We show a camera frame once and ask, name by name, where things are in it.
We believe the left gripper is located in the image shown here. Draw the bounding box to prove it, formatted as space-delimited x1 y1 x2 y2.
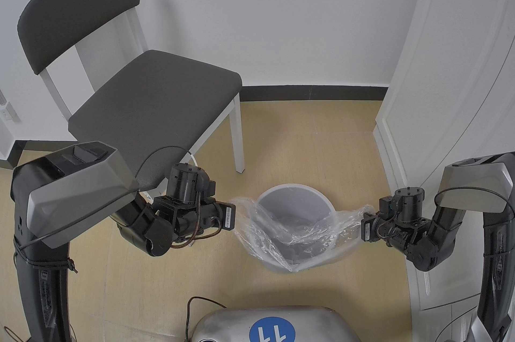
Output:
174 201 237 238

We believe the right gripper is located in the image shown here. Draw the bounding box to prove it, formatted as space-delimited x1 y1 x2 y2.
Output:
361 214 405 248

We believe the clear plastic bag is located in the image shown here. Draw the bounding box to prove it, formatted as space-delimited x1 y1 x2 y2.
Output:
231 193 379 273

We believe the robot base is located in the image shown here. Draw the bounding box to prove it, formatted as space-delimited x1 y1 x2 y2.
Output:
193 306 363 342

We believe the white trash bin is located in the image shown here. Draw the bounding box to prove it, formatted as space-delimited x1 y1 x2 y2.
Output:
251 183 339 273

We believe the grey white chair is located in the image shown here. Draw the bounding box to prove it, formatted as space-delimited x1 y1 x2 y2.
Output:
17 0 246 194

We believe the white wardrobe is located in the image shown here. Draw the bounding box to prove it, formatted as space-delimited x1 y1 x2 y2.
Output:
372 0 515 342

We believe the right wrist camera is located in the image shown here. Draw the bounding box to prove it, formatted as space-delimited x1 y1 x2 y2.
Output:
379 195 398 219

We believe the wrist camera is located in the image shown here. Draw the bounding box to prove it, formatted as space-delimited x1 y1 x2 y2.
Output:
379 195 398 219
196 178 217 205

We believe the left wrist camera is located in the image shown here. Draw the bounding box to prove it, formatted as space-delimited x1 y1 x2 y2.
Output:
196 178 217 205

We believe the white wall socket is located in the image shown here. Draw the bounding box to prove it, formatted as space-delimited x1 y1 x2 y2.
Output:
0 90 21 124

